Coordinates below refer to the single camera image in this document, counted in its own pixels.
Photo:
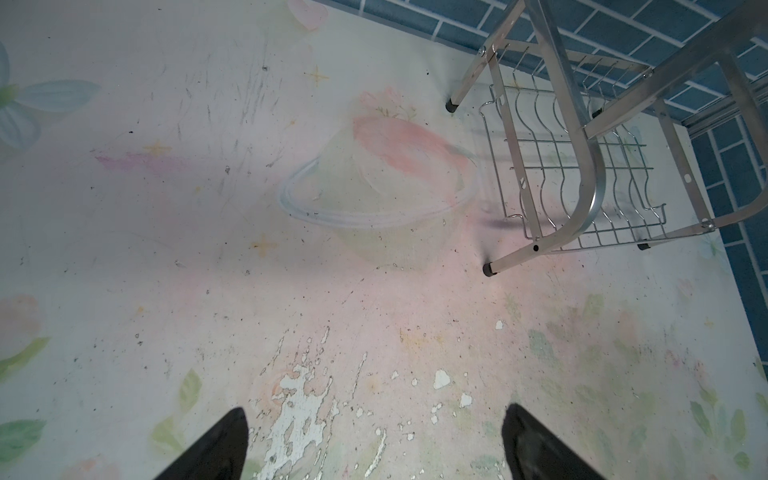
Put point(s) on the silver metal dish rack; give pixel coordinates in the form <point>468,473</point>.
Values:
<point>712,46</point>

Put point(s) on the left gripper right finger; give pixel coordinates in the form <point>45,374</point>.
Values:
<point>532,451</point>

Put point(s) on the right corner aluminium post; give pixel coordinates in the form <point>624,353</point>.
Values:
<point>723,110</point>

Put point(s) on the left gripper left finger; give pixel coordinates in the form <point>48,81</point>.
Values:
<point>219,454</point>

